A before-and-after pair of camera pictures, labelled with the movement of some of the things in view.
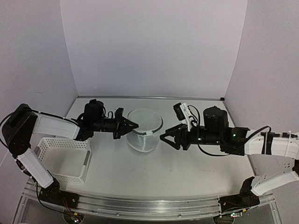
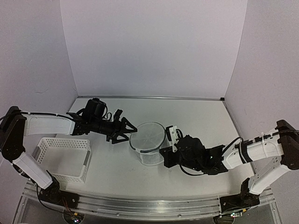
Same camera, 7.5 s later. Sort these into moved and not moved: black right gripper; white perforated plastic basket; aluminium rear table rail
Moved: black right gripper
Not moved: white perforated plastic basket; aluminium rear table rail
